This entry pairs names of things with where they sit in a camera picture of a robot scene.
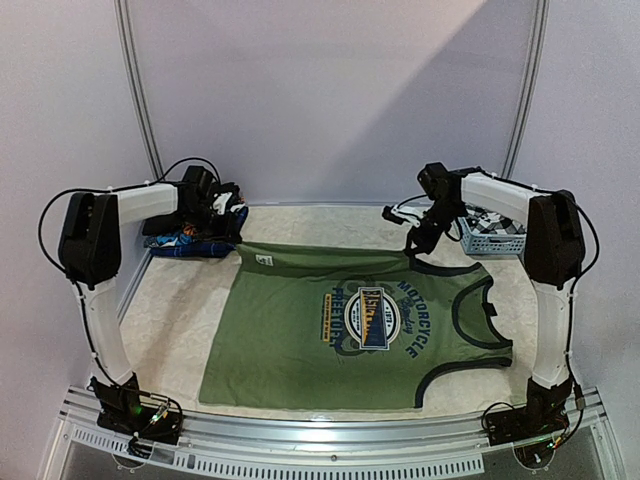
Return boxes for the left aluminium frame post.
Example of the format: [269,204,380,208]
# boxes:
[113,0,164,179]

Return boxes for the aluminium frame post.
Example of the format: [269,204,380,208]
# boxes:
[113,0,164,179]
[501,0,550,179]

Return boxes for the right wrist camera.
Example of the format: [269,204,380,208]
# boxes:
[382,204,424,227]

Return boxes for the colourful patterned folded shorts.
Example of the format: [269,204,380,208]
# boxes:
[143,199,249,257]

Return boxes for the black white checked cloth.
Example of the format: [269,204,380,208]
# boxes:
[465,211,525,235]

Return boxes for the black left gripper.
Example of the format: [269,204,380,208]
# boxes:
[175,202,242,243]

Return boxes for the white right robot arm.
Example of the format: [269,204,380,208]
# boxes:
[390,162,593,391]

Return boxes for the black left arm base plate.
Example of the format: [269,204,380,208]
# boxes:
[90,373,184,445]

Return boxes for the aluminium front rail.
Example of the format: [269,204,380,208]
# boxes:
[39,387,631,479]

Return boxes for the black trousers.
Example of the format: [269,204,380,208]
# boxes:
[142,182,244,237]

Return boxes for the green cloth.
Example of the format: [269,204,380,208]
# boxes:
[198,243,513,411]

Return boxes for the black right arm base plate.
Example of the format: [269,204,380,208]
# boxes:
[481,394,586,450]

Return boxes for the right aluminium frame post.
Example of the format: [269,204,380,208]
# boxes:
[501,0,550,179]

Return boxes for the light blue plastic basket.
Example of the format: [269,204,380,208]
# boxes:
[459,217,526,256]

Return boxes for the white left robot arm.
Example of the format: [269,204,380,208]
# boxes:
[45,157,249,434]

